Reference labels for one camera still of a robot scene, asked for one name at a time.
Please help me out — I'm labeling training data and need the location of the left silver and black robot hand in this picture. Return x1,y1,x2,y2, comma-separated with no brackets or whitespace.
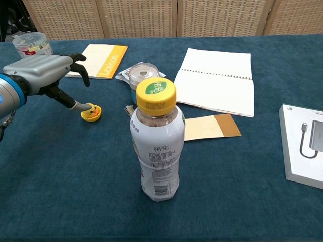
3,53,93,113

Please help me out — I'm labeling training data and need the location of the yellow rubber duck toy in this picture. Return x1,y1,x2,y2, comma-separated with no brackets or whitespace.
85,102,100,118

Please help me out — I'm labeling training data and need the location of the yellow silicone cupcake mould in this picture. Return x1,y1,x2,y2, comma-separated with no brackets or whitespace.
80,102,103,123

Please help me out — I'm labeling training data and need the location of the clear plastic jar of clips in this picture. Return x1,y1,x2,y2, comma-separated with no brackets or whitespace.
12,32,54,60

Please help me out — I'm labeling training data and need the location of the dark background equipment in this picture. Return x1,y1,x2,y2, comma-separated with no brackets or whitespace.
0,0,38,42

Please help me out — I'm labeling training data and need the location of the cream and yellow Lexicon notebook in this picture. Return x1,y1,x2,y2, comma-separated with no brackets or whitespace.
64,44,129,80

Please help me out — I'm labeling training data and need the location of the teal velvet tablecloth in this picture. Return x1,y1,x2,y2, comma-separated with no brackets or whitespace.
0,34,323,242

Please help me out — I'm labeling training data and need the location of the woven wicker folding screen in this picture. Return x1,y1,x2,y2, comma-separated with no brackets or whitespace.
22,0,323,40

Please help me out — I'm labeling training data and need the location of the white-label bottle with yellow cap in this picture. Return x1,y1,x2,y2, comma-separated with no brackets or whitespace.
129,77,186,202

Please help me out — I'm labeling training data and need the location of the tan and brown paper card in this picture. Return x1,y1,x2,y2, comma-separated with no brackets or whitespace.
184,113,242,141

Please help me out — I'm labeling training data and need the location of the open white spiral notebook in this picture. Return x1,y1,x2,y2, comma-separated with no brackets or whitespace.
173,48,255,118

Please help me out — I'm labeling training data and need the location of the white USB hub box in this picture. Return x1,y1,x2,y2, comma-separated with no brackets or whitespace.
278,104,323,190

